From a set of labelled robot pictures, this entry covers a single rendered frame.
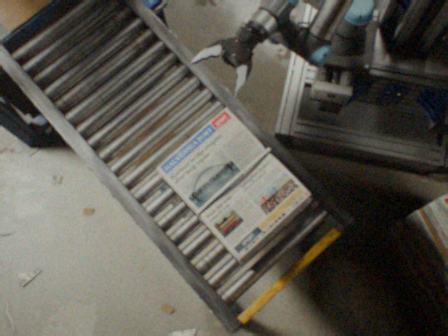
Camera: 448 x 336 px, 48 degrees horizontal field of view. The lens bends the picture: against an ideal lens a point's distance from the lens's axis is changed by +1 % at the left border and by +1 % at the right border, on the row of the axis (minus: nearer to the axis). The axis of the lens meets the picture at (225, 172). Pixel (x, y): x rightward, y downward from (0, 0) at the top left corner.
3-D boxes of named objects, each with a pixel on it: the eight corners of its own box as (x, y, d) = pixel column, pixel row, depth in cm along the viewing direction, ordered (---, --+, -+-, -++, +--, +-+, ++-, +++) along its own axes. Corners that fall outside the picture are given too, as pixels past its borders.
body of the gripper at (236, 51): (239, 77, 143) (265, 46, 145) (242, 65, 135) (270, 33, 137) (218, 60, 143) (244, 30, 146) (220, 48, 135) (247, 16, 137)
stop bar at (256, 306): (341, 234, 167) (342, 233, 165) (243, 326, 160) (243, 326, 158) (333, 227, 167) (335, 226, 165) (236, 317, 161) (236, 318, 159)
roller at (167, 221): (264, 148, 180) (265, 143, 175) (164, 235, 173) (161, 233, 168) (255, 138, 181) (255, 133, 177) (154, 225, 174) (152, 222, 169)
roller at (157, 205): (252, 135, 182) (252, 130, 177) (152, 221, 175) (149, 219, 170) (243, 125, 183) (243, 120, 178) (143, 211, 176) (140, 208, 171)
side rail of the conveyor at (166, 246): (242, 322, 172) (242, 323, 160) (230, 333, 171) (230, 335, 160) (14, 58, 200) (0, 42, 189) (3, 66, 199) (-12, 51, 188)
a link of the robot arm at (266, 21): (279, 21, 137) (256, 3, 138) (269, 33, 136) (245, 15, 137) (274, 34, 145) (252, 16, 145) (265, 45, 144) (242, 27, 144)
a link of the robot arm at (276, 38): (286, 57, 155) (289, 38, 145) (257, 37, 157) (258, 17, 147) (301, 38, 157) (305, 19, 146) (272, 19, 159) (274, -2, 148)
